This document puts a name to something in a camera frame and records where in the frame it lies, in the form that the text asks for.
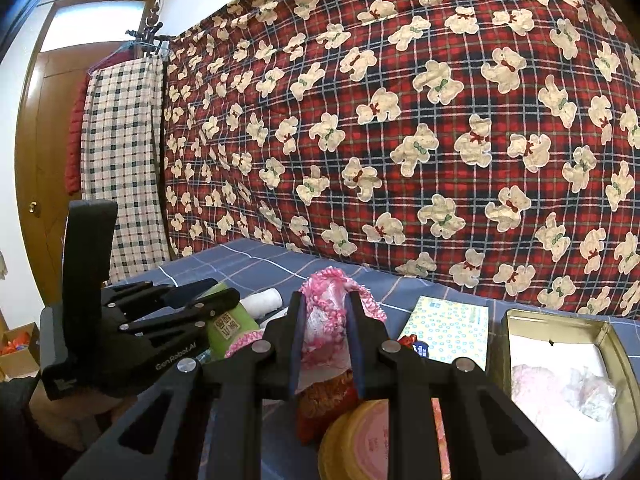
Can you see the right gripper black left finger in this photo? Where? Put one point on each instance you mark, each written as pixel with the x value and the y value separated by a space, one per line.
pixel 212 409

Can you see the cardboard box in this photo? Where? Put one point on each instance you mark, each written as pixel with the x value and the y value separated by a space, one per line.
pixel 20 353

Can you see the tissue box green dots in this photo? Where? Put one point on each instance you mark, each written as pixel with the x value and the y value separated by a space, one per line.
pixel 445 330

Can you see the pink white crochet cloth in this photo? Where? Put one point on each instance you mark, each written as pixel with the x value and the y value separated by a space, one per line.
pixel 325 294

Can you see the gold rectangular tin box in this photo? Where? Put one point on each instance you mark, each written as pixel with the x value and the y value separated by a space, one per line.
pixel 573 379

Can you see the red plaid bear quilt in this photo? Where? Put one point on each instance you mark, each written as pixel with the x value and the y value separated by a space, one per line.
pixel 487 145

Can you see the clear bag white cotton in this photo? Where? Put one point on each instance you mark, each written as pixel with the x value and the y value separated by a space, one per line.
pixel 596 397

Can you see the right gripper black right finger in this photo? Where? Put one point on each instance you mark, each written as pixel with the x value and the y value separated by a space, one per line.
pixel 487 435

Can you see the blue plaid tablecloth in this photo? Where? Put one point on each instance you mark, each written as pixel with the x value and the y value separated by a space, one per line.
pixel 250 267

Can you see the round gold tin pink lid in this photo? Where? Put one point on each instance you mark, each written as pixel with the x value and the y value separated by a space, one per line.
pixel 356 444

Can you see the red hanging garment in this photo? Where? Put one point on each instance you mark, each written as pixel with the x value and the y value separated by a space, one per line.
pixel 72 182

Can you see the red embroidered drawstring pouch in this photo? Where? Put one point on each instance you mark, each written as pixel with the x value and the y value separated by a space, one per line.
pixel 326 389

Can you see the wooden door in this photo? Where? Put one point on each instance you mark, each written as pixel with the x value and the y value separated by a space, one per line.
pixel 74 35

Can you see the green tissue pack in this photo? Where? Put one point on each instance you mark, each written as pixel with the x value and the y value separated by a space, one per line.
pixel 229 330

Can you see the white gauze roll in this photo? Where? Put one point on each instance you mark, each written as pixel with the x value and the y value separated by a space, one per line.
pixel 260 304

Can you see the beige green checked cloth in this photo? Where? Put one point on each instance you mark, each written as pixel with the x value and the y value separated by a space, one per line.
pixel 121 137

